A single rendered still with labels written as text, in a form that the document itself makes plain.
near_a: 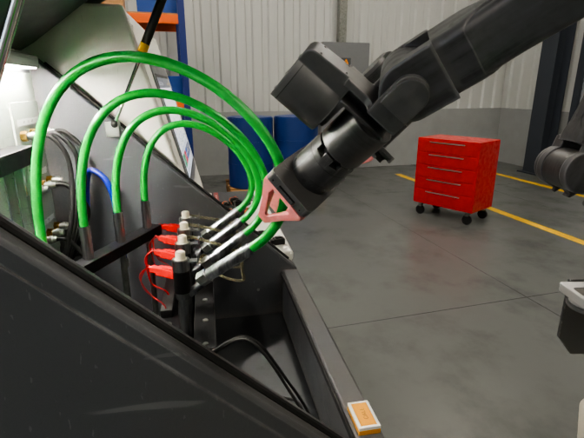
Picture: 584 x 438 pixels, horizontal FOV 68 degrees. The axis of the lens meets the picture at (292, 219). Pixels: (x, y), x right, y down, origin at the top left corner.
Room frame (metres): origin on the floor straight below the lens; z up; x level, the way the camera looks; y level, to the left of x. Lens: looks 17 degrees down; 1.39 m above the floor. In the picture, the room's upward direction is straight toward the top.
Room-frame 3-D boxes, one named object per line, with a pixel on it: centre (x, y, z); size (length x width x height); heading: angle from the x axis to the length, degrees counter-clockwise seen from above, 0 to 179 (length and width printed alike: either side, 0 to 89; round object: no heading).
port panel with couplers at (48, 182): (0.84, 0.49, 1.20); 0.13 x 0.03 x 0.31; 11
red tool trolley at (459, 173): (4.68, -1.77, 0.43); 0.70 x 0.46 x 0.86; 41
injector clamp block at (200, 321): (0.78, 0.20, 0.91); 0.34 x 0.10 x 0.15; 11
